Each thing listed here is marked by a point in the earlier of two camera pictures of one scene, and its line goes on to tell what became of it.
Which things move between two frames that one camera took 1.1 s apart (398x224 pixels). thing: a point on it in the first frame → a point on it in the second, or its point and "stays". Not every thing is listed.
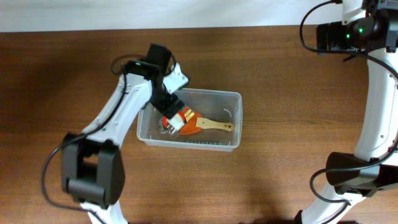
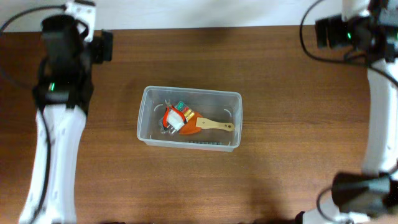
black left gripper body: [165, 101] → [102, 50]
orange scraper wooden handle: [196, 123] stays
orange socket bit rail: [203, 142] stays
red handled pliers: [180, 114] stays
